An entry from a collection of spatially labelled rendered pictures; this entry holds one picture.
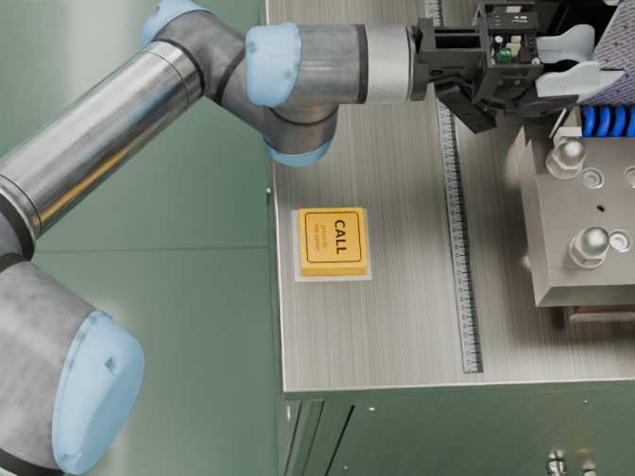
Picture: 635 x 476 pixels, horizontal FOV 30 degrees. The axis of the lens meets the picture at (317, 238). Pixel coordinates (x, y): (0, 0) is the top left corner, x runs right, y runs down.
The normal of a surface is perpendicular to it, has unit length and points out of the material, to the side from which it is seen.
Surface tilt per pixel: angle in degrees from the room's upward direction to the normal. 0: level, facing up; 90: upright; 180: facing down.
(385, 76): 44
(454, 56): 90
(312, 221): 0
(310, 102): 90
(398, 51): 13
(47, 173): 31
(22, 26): 0
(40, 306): 23
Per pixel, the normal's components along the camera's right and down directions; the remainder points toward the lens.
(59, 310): 0.36, -0.72
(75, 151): 0.57, -0.33
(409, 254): 0.07, -0.38
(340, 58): 0.08, 0.00
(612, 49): 0.05, 0.92
